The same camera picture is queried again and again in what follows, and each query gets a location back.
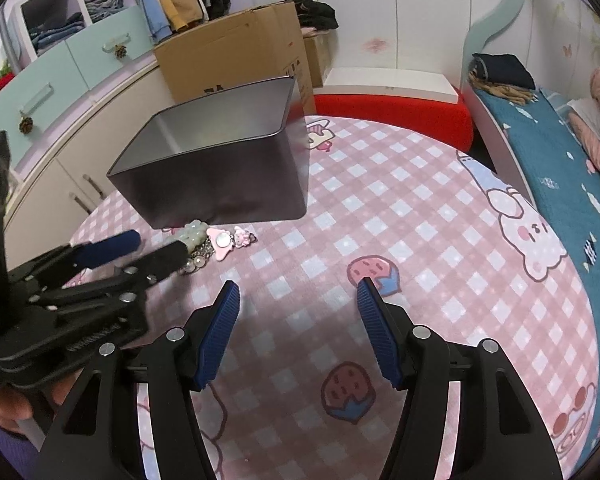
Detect folded grey clothes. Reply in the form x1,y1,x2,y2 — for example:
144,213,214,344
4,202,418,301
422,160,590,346
82,0,126,23

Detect mint drawer unit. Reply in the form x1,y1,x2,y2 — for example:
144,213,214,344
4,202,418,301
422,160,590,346
0,7,162,136

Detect small cardboard box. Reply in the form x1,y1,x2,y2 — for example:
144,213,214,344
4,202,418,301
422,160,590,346
302,35,331,88

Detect pink checked tablecloth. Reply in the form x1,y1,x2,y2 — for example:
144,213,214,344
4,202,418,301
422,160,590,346
62,115,600,480

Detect large cardboard box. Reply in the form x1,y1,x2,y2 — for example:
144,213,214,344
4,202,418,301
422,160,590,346
153,1,317,116

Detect grey tin box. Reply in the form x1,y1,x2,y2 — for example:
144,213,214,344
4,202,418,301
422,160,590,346
106,76,309,228

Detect folded tan clothes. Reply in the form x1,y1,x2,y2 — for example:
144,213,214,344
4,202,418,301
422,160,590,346
469,72,541,106

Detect person's left hand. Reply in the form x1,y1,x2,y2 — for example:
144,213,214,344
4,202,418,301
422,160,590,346
0,389,33,422

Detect pearl chain bracelet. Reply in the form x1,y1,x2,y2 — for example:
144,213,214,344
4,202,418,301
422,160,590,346
181,245,217,276

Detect light blue hanging shirt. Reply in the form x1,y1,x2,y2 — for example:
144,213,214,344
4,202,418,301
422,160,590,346
130,0,171,43

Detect folded blue jeans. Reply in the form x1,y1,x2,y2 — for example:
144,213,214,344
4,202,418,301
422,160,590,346
30,14,86,53

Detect grey metal handrail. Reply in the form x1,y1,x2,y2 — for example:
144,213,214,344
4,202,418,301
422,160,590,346
0,7,22,63

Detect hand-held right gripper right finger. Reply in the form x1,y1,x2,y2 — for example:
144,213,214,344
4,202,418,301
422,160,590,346
356,276,563,480

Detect cream bead bracelet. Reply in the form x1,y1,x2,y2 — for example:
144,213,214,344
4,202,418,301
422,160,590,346
176,219,212,252

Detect red covered stool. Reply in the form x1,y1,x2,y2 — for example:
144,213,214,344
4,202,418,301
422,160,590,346
312,87,474,151

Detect pink bow charm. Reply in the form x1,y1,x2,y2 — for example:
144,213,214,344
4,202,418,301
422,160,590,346
207,226,258,262

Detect white wardrobe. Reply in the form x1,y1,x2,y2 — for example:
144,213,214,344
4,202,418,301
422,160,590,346
240,0,511,91

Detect blue printed bed sheet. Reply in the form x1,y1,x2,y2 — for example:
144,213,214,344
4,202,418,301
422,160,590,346
475,87,600,466

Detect mint bunk bed frame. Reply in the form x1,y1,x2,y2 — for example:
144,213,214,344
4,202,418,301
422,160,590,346
462,0,600,211

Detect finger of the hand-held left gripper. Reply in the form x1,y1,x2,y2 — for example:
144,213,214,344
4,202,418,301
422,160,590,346
7,230,142,291
27,240,191,311

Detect white pillow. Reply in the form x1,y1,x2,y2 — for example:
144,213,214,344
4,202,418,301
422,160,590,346
565,97,600,143

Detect cream low cabinet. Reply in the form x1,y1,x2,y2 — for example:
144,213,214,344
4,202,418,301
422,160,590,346
2,62,176,256

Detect person's left forearm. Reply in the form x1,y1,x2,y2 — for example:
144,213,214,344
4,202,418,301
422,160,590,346
0,417,46,480

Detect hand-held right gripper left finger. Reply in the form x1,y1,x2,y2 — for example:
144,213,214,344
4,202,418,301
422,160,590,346
32,280,242,480

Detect folded dark clothes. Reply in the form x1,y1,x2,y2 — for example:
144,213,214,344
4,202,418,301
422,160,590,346
470,52,536,91

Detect pile of black clothes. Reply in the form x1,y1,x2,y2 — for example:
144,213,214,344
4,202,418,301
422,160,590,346
285,0,340,31

